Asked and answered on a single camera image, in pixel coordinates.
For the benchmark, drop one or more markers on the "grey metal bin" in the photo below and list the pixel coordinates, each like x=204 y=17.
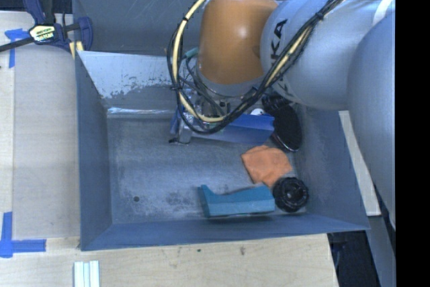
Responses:
x=151 y=161

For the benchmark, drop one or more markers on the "blue flat block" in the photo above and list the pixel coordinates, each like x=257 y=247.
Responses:
x=250 y=131

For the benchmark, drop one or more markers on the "teal foam block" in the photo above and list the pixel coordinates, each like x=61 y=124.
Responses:
x=235 y=203

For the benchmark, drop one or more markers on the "orange cloth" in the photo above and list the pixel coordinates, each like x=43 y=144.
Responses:
x=268 y=164

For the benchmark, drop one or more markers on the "black oval brush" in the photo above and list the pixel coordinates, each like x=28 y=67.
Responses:
x=288 y=129

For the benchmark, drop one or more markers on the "black round knob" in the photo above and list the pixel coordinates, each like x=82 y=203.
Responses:
x=290 y=195

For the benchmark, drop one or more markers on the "black cylinder on white bracket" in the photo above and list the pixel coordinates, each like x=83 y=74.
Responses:
x=273 y=101

